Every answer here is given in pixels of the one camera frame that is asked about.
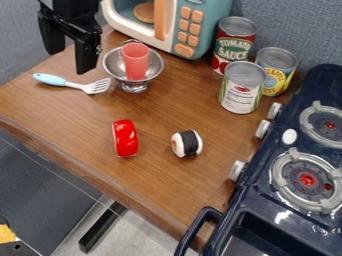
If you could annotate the toy microwave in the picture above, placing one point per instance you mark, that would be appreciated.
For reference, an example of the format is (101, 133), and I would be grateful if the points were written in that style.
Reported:
(171, 23)

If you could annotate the red tomato sauce can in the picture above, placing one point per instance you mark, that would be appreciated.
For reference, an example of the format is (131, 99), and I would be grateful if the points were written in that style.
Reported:
(231, 45)

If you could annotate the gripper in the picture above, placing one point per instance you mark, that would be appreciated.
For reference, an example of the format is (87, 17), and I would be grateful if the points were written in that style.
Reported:
(73, 15)

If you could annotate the white and green can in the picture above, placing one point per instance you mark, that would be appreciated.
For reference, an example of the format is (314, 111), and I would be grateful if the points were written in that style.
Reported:
(242, 88)

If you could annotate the toy sushi roll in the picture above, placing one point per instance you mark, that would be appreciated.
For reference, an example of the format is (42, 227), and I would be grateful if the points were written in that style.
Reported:
(187, 143)

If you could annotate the yellow and blue can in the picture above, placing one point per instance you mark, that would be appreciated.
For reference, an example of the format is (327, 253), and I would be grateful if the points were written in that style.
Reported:
(275, 71)

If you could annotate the silver strainer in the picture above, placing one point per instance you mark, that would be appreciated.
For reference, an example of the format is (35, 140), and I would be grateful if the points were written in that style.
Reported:
(116, 68)

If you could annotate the pink tumbler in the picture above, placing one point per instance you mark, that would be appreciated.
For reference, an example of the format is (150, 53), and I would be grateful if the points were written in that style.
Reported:
(135, 60)

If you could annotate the toy stove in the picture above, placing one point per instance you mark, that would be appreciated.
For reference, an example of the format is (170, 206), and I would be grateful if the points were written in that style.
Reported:
(289, 173)

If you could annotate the red toy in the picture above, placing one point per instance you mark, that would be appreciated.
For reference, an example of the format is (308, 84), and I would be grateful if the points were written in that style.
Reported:
(125, 138)

